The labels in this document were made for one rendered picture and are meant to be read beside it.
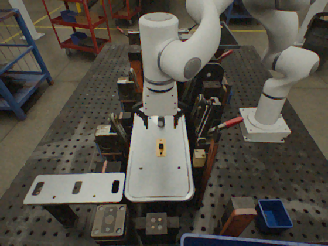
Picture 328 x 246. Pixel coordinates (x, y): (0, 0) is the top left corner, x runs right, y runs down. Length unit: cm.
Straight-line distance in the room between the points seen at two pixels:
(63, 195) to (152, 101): 40
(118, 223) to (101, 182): 18
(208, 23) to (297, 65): 65
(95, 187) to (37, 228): 43
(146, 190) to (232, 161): 60
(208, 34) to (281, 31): 48
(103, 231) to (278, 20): 85
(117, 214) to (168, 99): 33
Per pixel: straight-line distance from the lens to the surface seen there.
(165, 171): 67
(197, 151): 64
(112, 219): 55
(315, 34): 369
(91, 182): 69
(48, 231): 102
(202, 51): 42
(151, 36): 44
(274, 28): 87
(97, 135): 76
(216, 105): 59
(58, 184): 73
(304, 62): 103
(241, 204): 43
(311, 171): 126
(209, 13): 46
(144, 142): 75
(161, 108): 56
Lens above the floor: 156
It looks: 45 degrees down
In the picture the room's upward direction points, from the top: straight up
